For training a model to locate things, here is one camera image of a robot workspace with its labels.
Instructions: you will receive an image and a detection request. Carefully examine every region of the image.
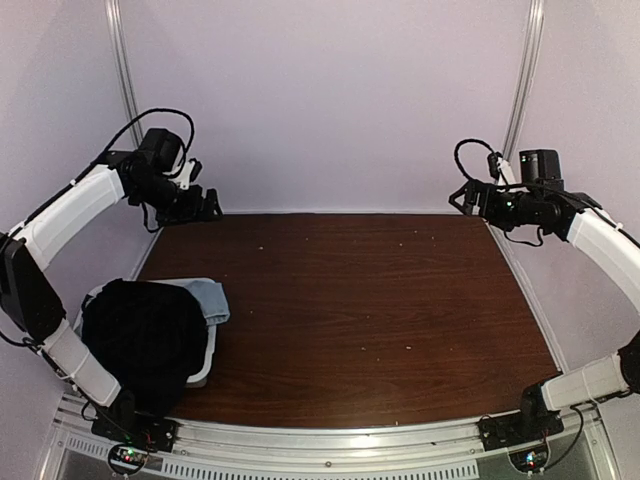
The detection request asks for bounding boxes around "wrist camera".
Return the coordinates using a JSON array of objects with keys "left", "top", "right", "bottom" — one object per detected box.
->
[
  {"left": 174, "top": 158, "right": 202, "bottom": 190},
  {"left": 487, "top": 152, "right": 517, "bottom": 186}
]

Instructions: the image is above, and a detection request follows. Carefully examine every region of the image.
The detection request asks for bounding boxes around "aluminium frame post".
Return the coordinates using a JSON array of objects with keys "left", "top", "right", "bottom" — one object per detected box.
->
[
  {"left": 503, "top": 0, "right": 545, "bottom": 161},
  {"left": 104, "top": 0, "right": 139, "bottom": 121}
]

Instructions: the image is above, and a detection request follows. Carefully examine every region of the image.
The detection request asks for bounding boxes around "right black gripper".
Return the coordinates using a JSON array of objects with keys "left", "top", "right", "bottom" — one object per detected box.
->
[{"left": 449, "top": 180, "right": 541, "bottom": 232}]

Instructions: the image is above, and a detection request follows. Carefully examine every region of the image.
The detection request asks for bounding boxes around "right aluminium frame post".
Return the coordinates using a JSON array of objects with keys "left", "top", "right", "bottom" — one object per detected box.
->
[{"left": 503, "top": 0, "right": 545, "bottom": 161}]

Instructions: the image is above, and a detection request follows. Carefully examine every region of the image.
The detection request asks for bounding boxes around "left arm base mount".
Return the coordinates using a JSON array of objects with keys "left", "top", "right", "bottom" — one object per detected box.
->
[{"left": 91, "top": 415, "right": 179, "bottom": 453}]

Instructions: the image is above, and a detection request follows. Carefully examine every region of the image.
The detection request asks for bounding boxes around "black t-shirt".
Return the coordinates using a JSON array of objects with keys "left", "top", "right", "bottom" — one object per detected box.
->
[{"left": 81, "top": 279, "right": 208, "bottom": 417}]

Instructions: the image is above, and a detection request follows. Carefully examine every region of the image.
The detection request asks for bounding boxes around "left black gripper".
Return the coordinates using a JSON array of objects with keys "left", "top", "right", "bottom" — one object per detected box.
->
[{"left": 132, "top": 173, "right": 223, "bottom": 228}]

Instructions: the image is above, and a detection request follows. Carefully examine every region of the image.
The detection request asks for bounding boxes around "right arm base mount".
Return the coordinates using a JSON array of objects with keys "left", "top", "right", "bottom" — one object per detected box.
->
[{"left": 476, "top": 411, "right": 564, "bottom": 451}]

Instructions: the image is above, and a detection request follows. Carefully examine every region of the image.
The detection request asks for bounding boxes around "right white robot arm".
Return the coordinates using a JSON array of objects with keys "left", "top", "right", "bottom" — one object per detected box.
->
[{"left": 448, "top": 149, "right": 639, "bottom": 442}]

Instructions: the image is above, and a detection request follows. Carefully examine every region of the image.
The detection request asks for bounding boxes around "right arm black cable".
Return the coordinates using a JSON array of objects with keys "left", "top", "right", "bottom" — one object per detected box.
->
[{"left": 453, "top": 138, "right": 506, "bottom": 182}]

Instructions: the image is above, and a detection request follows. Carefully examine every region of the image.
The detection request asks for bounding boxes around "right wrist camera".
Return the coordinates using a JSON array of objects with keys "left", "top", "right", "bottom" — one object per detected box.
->
[{"left": 487, "top": 152, "right": 517, "bottom": 186}]

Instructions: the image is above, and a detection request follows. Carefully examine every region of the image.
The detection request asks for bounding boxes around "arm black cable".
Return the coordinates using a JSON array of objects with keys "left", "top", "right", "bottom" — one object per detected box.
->
[
  {"left": 453, "top": 138, "right": 506, "bottom": 182},
  {"left": 94, "top": 107, "right": 196, "bottom": 169}
]

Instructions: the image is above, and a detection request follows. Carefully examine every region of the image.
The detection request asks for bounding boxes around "front aluminium rail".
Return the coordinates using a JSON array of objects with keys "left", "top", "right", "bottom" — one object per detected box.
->
[{"left": 35, "top": 395, "right": 620, "bottom": 479}]

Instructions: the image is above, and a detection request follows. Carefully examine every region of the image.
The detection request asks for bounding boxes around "light blue denim garment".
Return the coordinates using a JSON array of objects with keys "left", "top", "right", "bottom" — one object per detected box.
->
[{"left": 171, "top": 278, "right": 231, "bottom": 326}]

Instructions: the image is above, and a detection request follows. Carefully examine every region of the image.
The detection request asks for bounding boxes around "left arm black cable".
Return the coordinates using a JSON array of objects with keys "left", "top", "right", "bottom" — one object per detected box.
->
[{"left": 94, "top": 107, "right": 196, "bottom": 169}]

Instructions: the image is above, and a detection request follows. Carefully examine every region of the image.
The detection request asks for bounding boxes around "white laundry basket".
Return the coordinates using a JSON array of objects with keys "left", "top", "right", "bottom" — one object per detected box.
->
[{"left": 74, "top": 279, "right": 219, "bottom": 388}]

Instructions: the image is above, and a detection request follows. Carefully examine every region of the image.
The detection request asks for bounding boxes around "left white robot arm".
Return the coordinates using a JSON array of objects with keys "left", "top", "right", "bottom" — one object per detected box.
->
[{"left": 1, "top": 128, "right": 226, "bottom": 444}]

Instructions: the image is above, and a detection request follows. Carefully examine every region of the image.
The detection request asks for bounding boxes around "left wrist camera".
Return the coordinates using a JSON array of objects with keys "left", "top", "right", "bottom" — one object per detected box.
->
[{"left": 174, "top": 158, "right": 202, "bottom": 190}]

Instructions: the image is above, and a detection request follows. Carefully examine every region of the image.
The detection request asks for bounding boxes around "left aluminium frame post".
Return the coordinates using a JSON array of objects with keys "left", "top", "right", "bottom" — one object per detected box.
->
[{"left": 104, "top": 0, "right": 139, "bottom": 121}]

